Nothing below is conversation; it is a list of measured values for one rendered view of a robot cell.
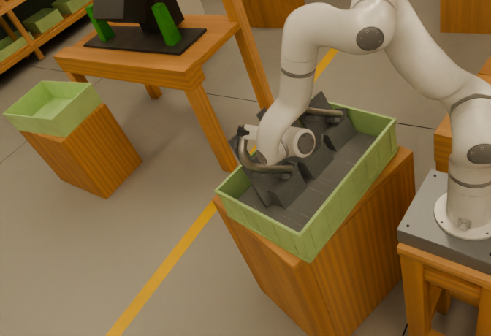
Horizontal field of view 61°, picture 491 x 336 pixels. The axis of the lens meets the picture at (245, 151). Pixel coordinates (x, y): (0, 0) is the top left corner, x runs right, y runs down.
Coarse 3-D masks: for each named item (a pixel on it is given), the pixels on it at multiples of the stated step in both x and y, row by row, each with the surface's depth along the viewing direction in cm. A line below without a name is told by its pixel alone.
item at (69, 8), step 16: (0, 0) 546; (16, 0) 558; (64, 0) 657; (80, 0) 636; (0, 16) 589; (32, 16) 626; (48, 16) 605; (64, 16) 631; (80, 16) 633; (16, 32) 611; (32, 32) 621; (48, 32) 604; (0, 48) 600; (16, 48) 579; (32, 48) 586; (0, 64) 562
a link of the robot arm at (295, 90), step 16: (288, 80) 104; (304, 80) 104; (288, 96) 108; (304, 96) 108; (272, 112) 113; (288, 112) 110; (272, 128) 112; (288, 128) 112; (256, 144) 118; (272, 144) 113; (272, 160) 117
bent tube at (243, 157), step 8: (240, 144) 144; (240, 152) 145; (240, 160) 146; (248, 160) 146; (248, 168) 147; (256, 168) 148; (264, 168) 150; (272, 168) 152; (280, 168) 154; (288, 168) 156
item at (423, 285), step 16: (400, 256) 135; (416, 272) 136; (432, 272) 134; (416, 288) 143; (432, 288) 181; (448, 288) 134; (464, 288) 129; (480, 288) 126; (416, 304) 151; (432, 304) 176; (448, 304) 191; (480, 304) 127; (416, 320) 160; (432, 320) 177; (480, 320) 133
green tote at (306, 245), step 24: (360, 120) 171; (384, 120) 161; (384, 144) 158; (240, 168) 165; (360, 168) 150; (216, 192) 159; (240, 192) 170; (336, 192) 141; (360, 192) 156; (240, 216) 160; (264, 216) 143; (336, 216) 148; (288, 240) 143; (312, 240) 140
